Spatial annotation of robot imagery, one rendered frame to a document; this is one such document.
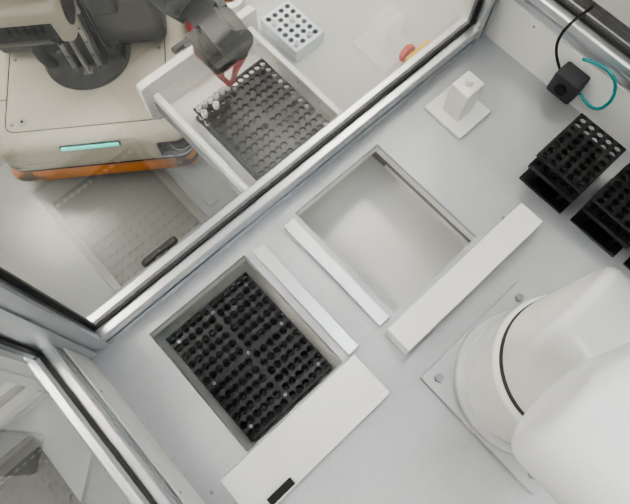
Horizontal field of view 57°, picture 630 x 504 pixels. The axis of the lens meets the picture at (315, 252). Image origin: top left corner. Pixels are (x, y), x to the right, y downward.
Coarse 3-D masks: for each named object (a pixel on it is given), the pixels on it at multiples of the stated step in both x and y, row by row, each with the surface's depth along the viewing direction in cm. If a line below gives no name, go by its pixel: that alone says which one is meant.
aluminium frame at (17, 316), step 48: (480, 0) 102; (528, 0) 100; (576, 48) 99; (624, 48) 94; (384, 96) 102; (336, 144) 99; (288, 192) 99; (0, 288) 60; (144, 288) 90; (0, 336) 67; (48, 336) 75; (96, 336) 87; (144, 480) 72
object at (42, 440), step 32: (0, 352) 64; (0, 384) 56; (32, 384) 65; (0, 416) 51; (32, 416) 57; (64, 416) 66; (0, 448) 46; (32, 448) 52; (64, 448) 58; (96, 448) 67; (0, 480) 42; (32, 480) 47; (64, 480) 52; (96, 480) 60; (128, 480) 69
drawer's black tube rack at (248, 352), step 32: (256, 288) 100; (224, 320) 98; (256, 320) 98; (288, 320) 98; (192, 352) 99; (224, 352) 96; (256, 352) 99; (288, 352) 99; (224, 384) 98; (256, 384) 98; (288, 384) 98; (256, 416) 93
